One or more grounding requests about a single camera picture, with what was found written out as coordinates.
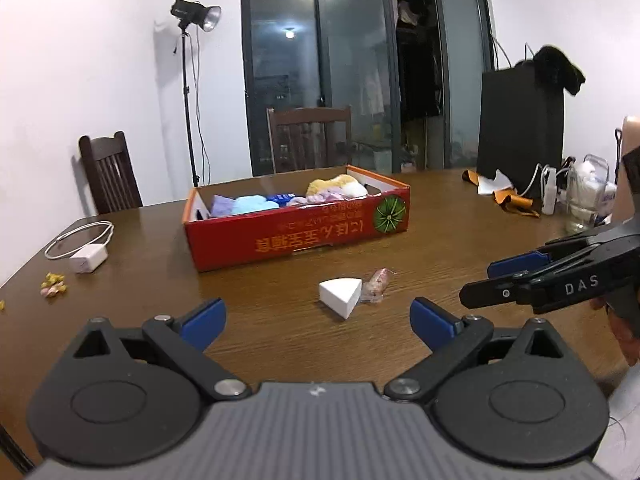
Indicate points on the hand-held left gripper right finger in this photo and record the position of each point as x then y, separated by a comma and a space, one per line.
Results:
430, 322

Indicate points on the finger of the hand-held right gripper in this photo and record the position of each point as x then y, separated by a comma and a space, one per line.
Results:
492, 292
517, 262

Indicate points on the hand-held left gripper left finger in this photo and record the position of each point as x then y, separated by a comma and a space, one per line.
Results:
205, 317

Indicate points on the small pink item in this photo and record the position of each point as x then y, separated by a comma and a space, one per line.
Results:
376, 282

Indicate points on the white wedge sponge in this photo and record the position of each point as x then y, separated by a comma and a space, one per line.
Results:
340, 292

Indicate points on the red cardboard box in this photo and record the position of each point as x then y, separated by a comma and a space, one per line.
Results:
300, 240

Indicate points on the purple satin cloth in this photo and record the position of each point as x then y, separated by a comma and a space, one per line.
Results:
320, 196

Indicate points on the person's right forearm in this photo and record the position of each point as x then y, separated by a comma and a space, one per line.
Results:
630, 205

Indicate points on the blue soft item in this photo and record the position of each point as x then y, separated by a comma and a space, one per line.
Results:
281, 198

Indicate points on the person's right hand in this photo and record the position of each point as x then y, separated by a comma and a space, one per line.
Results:
625, 336

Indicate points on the orange and white cloth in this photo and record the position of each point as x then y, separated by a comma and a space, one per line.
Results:
515, 203

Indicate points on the white power strip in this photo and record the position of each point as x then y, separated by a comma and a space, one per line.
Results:
549, 190

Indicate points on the clear jar with white contents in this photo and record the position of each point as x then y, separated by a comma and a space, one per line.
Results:
587, 195

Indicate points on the lavender cloth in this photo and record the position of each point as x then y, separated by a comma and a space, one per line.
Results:
223, 206

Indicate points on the light blue cloth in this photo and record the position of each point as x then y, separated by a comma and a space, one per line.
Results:
255, 203

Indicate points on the white charger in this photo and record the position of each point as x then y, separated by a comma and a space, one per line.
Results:
89, 259

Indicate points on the small yellow and pink pieces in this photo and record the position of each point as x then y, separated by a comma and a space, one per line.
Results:
52, 285

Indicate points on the dark wooden chair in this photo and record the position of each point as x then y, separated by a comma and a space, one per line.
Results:
300, 115
107, 170

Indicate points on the black fuzzy cloth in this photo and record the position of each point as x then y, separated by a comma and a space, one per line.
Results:
555, 65

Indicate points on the black light stand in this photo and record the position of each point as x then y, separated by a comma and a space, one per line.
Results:
187, 110

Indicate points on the sliding glass door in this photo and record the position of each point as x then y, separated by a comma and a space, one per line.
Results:
350, 60

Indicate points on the hanging clothes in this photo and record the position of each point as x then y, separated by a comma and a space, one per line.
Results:
407, 10

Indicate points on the black studio light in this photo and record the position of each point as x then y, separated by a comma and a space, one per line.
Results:
192, 12

